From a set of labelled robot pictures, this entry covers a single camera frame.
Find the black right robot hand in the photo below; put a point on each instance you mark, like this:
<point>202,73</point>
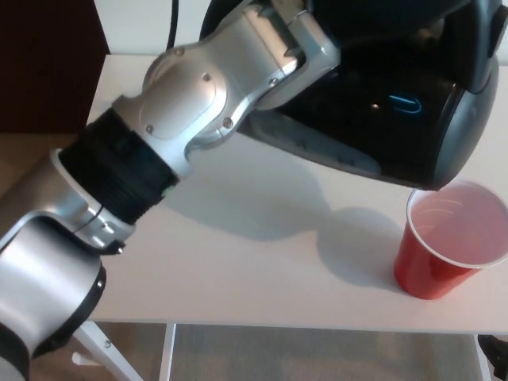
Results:
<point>496,357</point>

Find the black electric kettle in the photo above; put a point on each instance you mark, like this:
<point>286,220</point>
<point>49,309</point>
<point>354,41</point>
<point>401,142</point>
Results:
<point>377,131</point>

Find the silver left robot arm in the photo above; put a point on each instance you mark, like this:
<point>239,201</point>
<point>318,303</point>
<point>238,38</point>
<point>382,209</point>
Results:
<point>178,111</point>

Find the red plastic cup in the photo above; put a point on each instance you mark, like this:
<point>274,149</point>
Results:
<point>428,278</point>

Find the white floor doorstop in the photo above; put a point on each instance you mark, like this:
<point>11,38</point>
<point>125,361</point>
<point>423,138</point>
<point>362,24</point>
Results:
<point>83,358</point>

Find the white cabinet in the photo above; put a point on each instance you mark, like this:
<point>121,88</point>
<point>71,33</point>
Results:
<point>135,24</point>

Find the dark brown door panel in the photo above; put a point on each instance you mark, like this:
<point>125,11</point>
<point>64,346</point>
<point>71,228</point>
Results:
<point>39,59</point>

